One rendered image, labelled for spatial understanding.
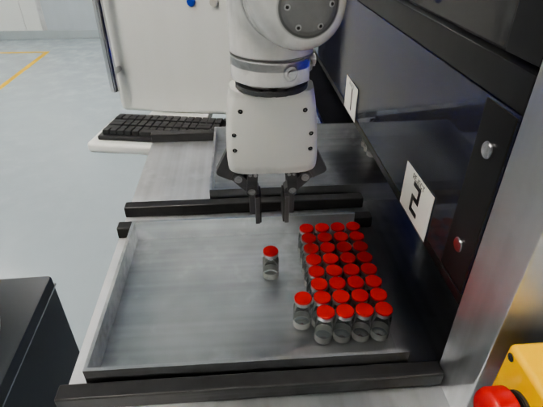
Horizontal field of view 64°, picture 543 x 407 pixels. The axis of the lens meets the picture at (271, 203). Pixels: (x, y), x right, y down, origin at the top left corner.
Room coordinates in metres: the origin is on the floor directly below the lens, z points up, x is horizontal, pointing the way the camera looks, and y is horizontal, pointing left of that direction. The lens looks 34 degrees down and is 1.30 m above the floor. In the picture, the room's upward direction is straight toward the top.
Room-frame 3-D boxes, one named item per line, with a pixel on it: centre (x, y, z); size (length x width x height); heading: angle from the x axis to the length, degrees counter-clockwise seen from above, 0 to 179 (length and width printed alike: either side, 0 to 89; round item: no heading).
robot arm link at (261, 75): (0.45, 0.00, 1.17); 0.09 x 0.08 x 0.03; 94
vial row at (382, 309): (0.43, -0.12, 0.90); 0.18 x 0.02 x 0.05; 4
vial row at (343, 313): (0.42, -0.08, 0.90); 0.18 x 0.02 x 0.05; 4
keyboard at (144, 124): (1.09, 0.25, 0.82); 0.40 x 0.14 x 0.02; 83
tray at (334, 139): (0.76, -0.06, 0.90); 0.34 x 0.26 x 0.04; 94
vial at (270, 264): (0.45, 0.00, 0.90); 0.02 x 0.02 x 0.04
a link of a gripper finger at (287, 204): (0.45, -0.03, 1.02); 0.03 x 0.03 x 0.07; 4
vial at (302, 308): (0.36, -0.04, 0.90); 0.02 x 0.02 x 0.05
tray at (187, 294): (0.42, 0.03, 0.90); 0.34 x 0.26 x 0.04; 94
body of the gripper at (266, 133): (0.45, 0.00, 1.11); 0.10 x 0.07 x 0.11; 94
